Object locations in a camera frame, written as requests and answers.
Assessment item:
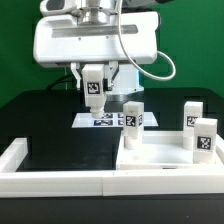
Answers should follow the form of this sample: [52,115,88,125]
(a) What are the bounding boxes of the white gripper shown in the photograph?
[33,12,159,91]

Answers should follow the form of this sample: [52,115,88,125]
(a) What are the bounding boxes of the white square tabletop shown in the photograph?
[116,131,224,170]

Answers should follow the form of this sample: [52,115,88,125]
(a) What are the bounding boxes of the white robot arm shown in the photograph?
[33,0,171,99]

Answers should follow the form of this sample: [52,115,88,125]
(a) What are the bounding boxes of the white marker sheet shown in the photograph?
[72,112,158,128]

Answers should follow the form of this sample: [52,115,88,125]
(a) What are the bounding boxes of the white U-shaped fence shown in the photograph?
[0,138,224,198]

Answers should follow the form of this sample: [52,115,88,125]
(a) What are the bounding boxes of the black cable bundle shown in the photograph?
[45,73,78,92]

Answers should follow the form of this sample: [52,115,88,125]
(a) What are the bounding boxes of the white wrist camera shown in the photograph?
[40,0,79,16]

